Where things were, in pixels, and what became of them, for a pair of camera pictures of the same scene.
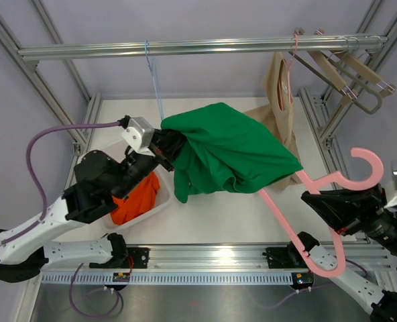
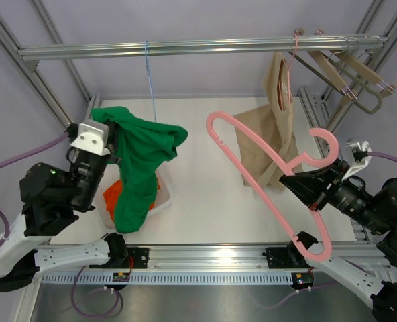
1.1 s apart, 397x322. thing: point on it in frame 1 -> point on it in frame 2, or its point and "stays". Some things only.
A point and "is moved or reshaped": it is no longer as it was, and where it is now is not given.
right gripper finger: (347, 202) -> (325, 176)
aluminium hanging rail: (30, 54) stays
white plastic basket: (163, 196) stays
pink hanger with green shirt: (314, 184) is moved or reshaped
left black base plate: (136, 258) stays
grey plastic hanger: (363, 84) stays
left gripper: (169, 143) -> (112, 143)
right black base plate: (286, 257) stays
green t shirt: (224, 145) -> (143, 147)
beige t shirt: (276, 116) stays
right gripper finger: (336, 210) -> (308, 190)
